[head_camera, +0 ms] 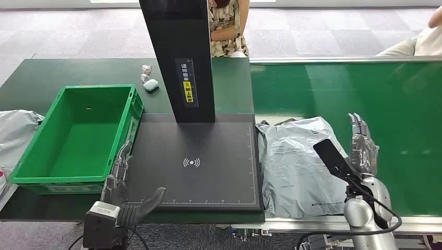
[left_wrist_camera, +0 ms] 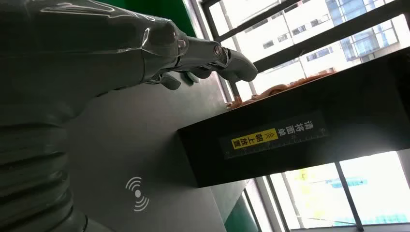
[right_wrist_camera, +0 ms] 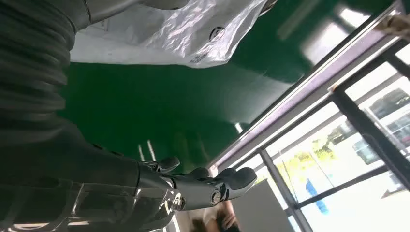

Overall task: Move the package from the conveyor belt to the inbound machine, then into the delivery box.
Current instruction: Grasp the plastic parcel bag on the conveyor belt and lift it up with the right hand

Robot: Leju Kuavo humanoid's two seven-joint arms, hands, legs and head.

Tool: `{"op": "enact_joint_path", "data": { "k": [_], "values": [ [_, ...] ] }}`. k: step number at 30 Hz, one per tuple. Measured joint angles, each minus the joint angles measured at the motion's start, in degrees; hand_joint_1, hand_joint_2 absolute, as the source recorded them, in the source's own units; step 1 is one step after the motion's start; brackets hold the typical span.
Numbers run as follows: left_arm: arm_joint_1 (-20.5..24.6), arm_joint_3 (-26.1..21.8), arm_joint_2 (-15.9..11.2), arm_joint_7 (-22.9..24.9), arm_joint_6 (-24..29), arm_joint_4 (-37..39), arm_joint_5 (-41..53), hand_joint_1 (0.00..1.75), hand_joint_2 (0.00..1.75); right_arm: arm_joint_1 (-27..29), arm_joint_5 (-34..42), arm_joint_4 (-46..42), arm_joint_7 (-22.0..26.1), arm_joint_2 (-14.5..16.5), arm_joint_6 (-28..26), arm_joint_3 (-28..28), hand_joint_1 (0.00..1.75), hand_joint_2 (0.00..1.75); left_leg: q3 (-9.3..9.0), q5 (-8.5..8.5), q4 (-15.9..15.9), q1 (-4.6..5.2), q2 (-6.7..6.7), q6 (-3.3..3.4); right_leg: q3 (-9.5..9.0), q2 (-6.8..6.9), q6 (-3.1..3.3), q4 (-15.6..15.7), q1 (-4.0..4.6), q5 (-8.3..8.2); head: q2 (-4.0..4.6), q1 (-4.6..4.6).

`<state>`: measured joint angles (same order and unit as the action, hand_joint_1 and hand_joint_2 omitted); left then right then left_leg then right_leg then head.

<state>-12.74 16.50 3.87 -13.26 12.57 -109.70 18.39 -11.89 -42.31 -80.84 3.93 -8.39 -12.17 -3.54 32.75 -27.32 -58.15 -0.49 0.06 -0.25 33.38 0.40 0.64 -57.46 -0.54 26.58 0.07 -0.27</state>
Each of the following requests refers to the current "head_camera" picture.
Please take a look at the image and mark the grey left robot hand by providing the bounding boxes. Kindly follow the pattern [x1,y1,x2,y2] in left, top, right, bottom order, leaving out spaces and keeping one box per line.
[100,141,167,229]

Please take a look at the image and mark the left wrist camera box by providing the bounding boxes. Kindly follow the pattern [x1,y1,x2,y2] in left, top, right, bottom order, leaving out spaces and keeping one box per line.
[82,201,121,249]

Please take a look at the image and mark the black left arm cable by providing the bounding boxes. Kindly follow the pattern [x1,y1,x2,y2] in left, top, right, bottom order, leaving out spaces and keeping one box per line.
[128,228,150,250]
[67,234,83,250]

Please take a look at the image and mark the green plastic crate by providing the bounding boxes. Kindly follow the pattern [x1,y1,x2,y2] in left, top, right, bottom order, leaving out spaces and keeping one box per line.
[8,84,145,196]

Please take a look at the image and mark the green conveyor belt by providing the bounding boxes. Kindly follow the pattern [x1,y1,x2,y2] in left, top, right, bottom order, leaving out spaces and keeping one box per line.
[217,56,442,242]

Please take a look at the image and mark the person in pale clothing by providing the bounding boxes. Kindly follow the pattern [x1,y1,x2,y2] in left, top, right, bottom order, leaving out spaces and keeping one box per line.
[375,6,442,57]

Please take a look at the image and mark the white pink plastic bag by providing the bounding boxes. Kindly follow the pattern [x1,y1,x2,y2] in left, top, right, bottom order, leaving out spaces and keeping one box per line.
[0,167,18,211]

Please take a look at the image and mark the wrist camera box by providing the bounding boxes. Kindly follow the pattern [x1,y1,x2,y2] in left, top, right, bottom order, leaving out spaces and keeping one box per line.
[313,137,363,183]
[82,201,121,249]

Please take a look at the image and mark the grey plastic bag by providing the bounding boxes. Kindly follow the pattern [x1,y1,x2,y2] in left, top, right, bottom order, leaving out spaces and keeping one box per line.
[0,109,45,173]

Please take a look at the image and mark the black inbound scanning machine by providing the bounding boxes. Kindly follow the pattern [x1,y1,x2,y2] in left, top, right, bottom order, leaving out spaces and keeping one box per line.
[124,0,265,213]

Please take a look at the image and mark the grey plastic mailer package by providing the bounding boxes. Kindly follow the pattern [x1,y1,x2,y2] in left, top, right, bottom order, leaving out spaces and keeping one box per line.
[255,116,349,220]

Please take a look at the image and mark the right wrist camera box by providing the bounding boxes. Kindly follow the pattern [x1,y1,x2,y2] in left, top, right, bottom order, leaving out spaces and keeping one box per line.
[313,137,363,183]

